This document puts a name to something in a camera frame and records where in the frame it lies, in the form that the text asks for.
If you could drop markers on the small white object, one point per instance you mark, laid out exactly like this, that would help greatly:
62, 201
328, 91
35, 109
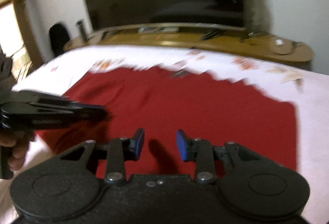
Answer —
279, 42

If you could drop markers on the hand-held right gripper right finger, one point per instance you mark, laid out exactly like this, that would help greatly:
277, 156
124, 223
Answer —
183, 145

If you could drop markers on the dark thermos bottle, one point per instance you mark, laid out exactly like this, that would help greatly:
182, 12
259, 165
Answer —
82, 30

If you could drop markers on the black remote control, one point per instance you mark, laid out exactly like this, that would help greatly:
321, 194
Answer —
212, 34

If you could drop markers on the person's left hand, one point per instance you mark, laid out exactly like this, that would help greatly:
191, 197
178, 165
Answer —
21, 141

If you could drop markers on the wooden television cabinet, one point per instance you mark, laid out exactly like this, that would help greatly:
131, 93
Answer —
226, 47

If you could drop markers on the dark grey cloth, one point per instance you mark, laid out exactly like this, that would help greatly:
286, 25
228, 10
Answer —
5, 68

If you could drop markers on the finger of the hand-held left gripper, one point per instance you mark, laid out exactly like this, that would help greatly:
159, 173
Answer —
87, 118
84, 108

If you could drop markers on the black chair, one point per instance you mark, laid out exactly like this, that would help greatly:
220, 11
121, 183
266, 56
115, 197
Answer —
59, 39

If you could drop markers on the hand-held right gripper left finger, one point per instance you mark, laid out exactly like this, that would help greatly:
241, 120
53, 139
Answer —
138, 145

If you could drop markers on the floral white bed sheet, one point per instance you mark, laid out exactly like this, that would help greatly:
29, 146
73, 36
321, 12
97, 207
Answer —
313, 111

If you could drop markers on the grey set-top box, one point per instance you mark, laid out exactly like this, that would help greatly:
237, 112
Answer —
157, 29

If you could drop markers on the wooden window frame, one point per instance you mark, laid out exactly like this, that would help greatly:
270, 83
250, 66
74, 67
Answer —
24, 23

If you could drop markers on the red knitted sweater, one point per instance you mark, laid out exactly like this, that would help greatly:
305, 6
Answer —
205, 116

